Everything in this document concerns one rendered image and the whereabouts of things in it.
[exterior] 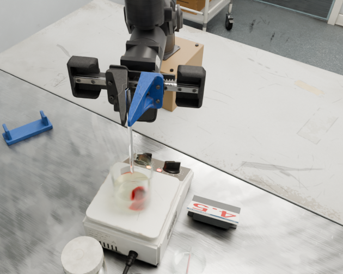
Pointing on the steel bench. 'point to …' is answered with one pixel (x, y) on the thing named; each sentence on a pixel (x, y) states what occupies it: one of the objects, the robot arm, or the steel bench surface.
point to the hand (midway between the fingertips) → (130, 105)
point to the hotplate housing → (157, 255)
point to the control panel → (171, 173)
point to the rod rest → (26, 130)
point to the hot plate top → (169, 192)
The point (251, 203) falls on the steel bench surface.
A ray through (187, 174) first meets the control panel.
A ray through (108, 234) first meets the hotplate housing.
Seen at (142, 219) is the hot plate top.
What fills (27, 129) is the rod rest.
